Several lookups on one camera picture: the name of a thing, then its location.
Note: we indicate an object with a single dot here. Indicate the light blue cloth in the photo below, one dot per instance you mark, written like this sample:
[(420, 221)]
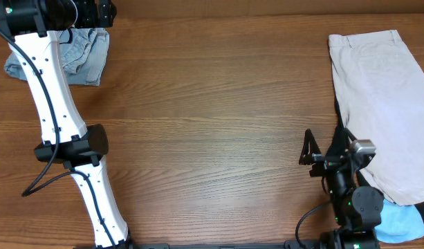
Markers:
[(400, 223)]

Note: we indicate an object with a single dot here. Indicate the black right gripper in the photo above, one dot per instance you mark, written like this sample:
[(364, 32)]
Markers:
[(310, 154)]

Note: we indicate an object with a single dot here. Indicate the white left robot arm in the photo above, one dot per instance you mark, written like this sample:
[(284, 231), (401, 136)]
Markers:
[(69, 147)]

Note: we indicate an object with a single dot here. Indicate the black garment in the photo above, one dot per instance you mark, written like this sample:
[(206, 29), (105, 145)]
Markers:
[(419, 206)]

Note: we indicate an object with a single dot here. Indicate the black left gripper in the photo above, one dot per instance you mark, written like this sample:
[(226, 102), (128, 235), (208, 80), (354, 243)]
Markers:
[(103, 12)]

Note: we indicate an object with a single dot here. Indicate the light blue denim shorts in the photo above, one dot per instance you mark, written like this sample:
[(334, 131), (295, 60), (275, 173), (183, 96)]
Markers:
[(84, 54)]

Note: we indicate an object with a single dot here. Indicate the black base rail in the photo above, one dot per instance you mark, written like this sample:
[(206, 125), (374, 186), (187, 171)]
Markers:
[(289, 244)]

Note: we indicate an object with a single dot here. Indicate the beige shorts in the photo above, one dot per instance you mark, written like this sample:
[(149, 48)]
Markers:
[(379, 87)]

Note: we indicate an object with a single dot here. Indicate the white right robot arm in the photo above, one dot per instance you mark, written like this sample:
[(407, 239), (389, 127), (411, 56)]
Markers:
[(357, 209)]

